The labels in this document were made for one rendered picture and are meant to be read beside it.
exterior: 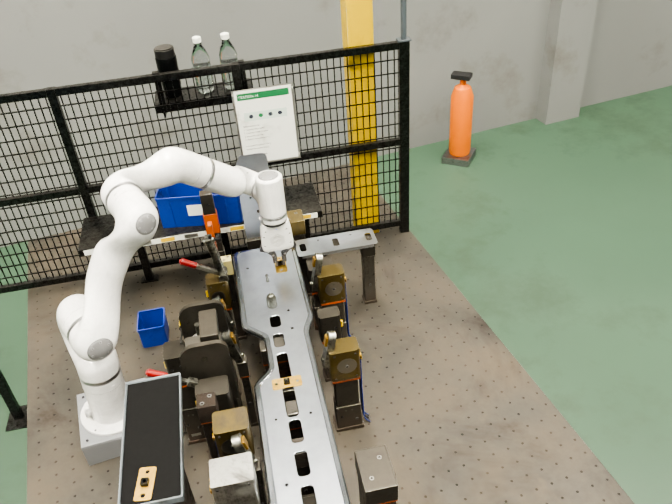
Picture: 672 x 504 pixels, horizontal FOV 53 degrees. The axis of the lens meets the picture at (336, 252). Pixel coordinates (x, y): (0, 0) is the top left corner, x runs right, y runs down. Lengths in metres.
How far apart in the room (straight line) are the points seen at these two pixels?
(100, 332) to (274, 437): 0.55
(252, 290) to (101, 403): 0.58
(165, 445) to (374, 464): 0.50
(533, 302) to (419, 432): 1.69
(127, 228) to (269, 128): 0.96
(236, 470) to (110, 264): 0.65
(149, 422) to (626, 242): 3.19
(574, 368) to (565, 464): 1.30
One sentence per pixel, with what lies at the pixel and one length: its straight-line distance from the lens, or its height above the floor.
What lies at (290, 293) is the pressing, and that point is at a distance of 2.21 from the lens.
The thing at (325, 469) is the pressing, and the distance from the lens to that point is 1.75.
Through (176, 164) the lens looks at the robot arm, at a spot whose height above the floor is 1.57.
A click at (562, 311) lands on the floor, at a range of 3.70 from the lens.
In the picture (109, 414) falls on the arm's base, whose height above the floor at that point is 0.84.
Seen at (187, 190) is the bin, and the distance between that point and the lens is 2.66.
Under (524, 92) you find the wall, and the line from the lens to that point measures 5.41.
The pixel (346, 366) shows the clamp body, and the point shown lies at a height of 0.99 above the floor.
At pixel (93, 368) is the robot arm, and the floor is 1.04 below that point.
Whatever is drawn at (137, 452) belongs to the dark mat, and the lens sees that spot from 1.67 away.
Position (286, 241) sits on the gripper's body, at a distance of 2.16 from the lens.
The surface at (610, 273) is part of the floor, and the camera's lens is 4.01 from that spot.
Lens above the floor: 2.42
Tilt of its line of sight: 37 degrees down
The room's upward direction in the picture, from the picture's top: 5 degrees counter-clockwise
